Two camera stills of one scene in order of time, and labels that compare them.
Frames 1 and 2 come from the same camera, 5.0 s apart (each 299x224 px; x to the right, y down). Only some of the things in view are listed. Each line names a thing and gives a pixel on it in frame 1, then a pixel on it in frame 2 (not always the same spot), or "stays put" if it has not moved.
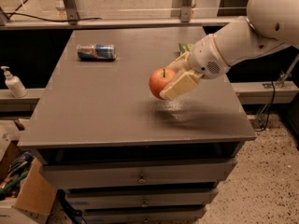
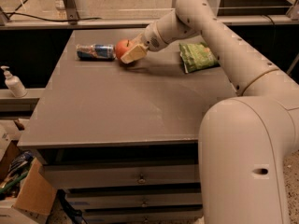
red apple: (159, 79) → (122, 47)
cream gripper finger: (177, 64) → (139, 39)
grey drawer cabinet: (122, 155) stays put
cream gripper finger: (186, 81) → (135, 53)
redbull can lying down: (97, 52) stays put
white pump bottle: (14, 83) stays put
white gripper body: (205, 59) → (151, 38)
